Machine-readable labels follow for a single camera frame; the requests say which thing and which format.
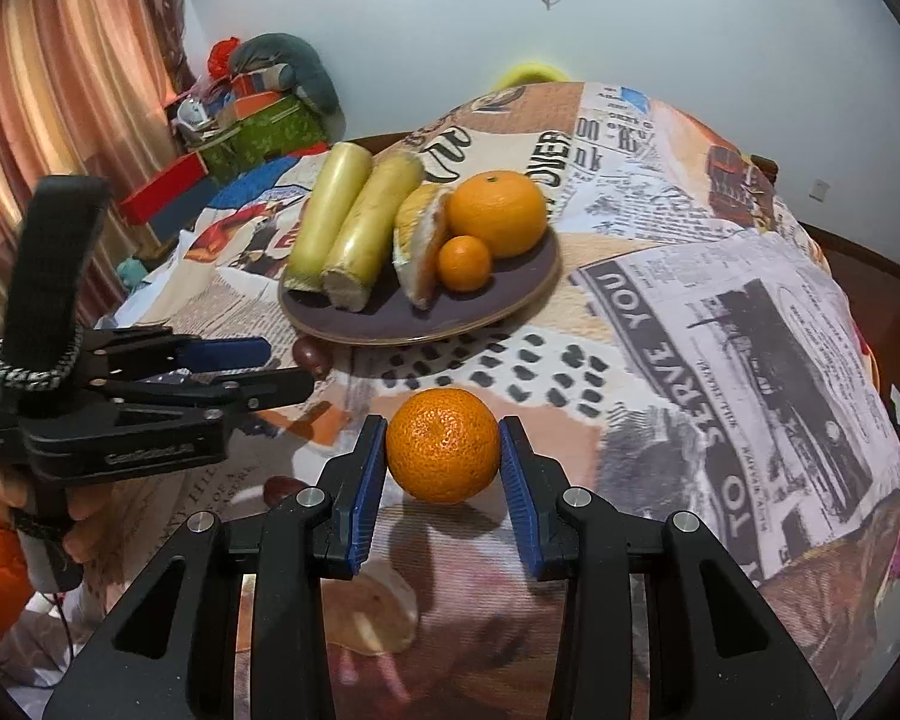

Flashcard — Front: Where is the person's left hand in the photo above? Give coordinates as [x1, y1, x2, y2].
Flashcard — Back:
[64, 490, 118, 565]

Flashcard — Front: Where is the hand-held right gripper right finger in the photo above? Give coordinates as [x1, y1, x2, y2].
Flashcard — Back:
[497, 415, 841, 720]

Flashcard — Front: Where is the red box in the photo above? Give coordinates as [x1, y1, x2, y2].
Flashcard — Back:
[118, 152, 207, 224]

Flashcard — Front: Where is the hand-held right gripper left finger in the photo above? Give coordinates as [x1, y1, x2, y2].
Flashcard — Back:
[41, 414, 389, 720]

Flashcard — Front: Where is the grey pillow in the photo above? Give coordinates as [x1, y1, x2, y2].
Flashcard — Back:
[229, 34, 340, 115]

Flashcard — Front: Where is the brown sheer curtain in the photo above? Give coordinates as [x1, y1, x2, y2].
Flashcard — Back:
[131, 0, 197, 95]

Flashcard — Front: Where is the long sugarcane piece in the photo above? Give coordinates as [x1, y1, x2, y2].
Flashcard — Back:
[321, 151, 425, 314]

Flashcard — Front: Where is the purple plate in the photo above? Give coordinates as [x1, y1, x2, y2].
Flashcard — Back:
[277, 229, 562, 347]

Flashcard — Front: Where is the newspaper-print blanket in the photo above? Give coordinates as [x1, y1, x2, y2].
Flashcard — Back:
[105, 79, 900, 720]

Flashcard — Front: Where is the green storage box with clutter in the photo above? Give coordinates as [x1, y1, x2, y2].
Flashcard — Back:
[195, 101, 327, 181]

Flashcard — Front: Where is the short sugarcane piece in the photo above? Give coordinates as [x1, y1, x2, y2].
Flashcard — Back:
[283, 142, 374, 293]

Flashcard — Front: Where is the small orange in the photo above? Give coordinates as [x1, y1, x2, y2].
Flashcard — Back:
[437, 235, 493, 293]

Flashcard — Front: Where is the blue patchwork quilt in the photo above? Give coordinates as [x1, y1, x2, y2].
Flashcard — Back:
[116, 157, 331, 331]

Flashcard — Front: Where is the small dark grape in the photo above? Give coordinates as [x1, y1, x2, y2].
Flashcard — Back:
[294, 337, 331, 378]

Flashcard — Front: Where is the orange peel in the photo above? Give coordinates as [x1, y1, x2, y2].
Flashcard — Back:
[392, 182, 455, 310]

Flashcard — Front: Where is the orange striped curtain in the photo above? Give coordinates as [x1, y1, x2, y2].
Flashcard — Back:
[0, 0, 173, 331]

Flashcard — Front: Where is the red plastic bag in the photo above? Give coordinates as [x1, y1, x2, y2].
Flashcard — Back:
[208, 37, 241, 80]

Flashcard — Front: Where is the yellow foam arch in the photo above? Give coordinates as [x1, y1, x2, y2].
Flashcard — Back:
[491, 62, 571, 89]

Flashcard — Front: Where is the large orange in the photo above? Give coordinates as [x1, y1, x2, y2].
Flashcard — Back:
[448, 171, 548, 260]
[385, 388, 502, 505]

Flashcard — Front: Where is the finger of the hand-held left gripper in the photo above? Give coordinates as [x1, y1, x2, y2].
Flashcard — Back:
[107, 366, 316, 428]
[82, 326, 272, 383]

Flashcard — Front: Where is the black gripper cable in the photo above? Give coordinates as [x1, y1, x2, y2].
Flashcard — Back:
[0, 589, 76, 691]

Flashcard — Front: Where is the red date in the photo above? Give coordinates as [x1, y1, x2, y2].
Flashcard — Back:
[266, 476, 308, 509]

